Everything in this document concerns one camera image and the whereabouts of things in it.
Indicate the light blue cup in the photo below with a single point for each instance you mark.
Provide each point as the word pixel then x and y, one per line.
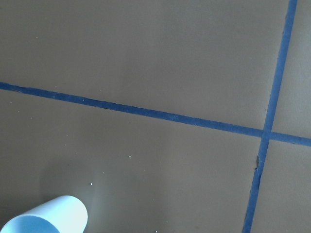
pixel 64 214

